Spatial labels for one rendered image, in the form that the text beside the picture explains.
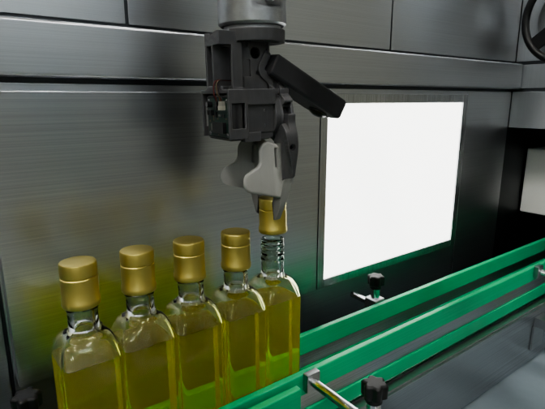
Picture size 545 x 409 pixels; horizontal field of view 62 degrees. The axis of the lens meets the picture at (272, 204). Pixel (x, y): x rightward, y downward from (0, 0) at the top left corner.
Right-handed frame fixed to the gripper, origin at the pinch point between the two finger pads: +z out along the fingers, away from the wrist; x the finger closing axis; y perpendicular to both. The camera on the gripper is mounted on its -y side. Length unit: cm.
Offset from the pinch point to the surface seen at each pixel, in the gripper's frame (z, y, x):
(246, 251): 4.3, 5.2, 2.6
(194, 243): 2.0, 11.5, 2.7
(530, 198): 16, -97, -21
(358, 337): 27.1, -19.6, -5.3
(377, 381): 17.6, -4.0, 14.8
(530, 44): -23, -81, -17
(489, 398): 44, -46, 3
